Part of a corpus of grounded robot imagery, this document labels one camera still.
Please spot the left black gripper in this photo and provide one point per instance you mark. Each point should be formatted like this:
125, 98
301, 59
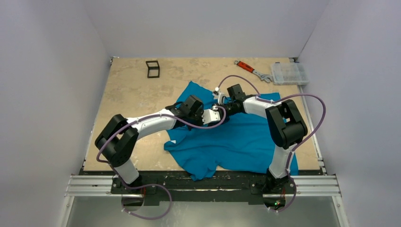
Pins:
199, 112

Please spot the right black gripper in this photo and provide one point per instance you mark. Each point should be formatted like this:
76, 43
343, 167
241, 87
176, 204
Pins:
225, 104

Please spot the blue t-shirt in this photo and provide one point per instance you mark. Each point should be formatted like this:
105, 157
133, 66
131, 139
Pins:
242, 144

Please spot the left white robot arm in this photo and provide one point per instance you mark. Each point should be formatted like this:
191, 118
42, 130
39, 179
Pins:
118, 138

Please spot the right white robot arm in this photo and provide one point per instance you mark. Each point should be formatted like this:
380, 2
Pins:
286, 125

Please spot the clear plastic organizer box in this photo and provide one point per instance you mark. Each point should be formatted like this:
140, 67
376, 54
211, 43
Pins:
293, 73

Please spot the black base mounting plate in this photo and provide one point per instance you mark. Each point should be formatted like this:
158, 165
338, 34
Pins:
224, 186

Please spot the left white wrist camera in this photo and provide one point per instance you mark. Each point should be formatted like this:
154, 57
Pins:
211, 115

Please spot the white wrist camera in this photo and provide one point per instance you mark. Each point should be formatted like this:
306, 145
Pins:
211, 115
219, 96

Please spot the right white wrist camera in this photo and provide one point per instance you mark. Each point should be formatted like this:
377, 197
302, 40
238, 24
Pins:
219, 96

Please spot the red handled adjustable wrench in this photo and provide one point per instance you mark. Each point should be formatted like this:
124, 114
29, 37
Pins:
263, 77

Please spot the black wire frame stand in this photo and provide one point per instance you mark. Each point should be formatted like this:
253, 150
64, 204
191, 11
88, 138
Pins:
153, 69

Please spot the aluminium rail frame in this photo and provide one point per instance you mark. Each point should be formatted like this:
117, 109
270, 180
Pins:
97, 185

